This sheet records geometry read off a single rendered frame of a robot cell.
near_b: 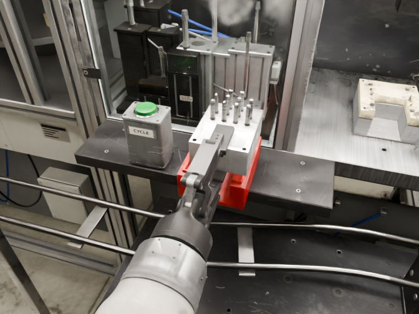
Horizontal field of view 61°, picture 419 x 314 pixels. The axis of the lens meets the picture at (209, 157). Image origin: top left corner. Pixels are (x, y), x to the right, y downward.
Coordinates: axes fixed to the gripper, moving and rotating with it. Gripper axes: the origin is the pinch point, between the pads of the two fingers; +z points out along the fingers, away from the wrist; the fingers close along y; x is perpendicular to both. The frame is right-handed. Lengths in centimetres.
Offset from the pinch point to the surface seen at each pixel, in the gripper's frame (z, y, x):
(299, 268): -3.4, -21.6, -16.4
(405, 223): 34, -44, -45
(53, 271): 19, -104, 80
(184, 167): 1.1, -6.3, 6.8
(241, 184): 0.4, -6.9, -3.8
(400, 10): 37.1, 12.5, -26.3
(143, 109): 7.6, 0.2, 16.9
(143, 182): 82, -105, 66
